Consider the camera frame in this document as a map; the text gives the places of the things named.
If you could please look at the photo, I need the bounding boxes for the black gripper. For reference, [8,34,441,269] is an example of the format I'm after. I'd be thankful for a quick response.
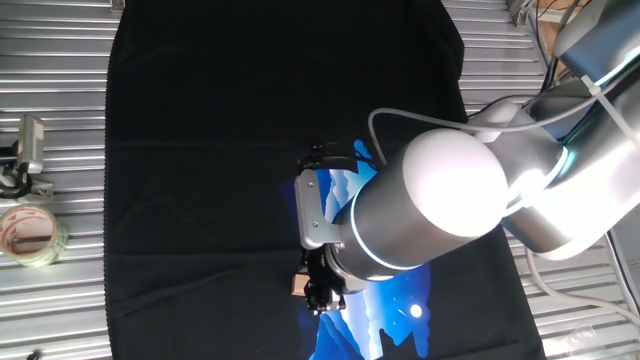
[298,244,354,315]

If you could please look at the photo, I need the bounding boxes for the small wooden block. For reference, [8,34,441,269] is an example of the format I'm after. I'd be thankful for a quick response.
[291,272,309,298]

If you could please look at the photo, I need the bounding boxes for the black cloth with blue print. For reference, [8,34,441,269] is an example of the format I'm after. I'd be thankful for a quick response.
[102,0,549,360]

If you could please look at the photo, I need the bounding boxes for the clear plastic bag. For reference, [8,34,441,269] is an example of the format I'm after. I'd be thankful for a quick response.
[544,324,616,360]

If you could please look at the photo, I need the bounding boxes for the clear packing tape roll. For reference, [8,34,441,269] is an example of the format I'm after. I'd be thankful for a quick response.
[0,204,70,269]

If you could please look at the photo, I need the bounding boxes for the brown wooden board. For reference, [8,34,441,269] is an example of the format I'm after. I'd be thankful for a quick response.
[534,0,581,56]

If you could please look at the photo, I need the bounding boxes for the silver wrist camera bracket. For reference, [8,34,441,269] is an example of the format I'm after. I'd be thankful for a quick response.
[293,168,346,251]

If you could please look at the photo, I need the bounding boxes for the thick grey robot base cable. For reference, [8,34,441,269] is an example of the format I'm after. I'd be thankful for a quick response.
[523,247,640,329]

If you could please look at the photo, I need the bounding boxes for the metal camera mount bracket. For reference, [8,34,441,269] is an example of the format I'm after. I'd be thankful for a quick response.
[0,144,55,201]

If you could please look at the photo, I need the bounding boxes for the black camera cable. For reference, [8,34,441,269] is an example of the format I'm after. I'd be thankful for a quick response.
[0,167,34,199]

